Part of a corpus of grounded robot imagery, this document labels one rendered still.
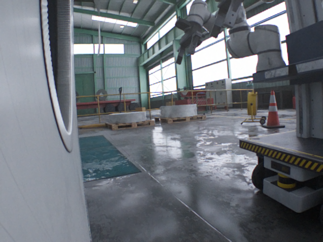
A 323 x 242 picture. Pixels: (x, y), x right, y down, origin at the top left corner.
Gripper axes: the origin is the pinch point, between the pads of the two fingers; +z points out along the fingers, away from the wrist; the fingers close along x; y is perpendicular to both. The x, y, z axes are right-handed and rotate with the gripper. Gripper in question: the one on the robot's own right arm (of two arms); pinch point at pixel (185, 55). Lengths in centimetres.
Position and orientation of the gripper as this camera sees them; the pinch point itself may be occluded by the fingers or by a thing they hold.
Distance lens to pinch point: 93.9
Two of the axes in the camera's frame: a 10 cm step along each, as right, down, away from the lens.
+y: 8.9, 3.2, 3.3
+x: -3.8, 0.9, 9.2
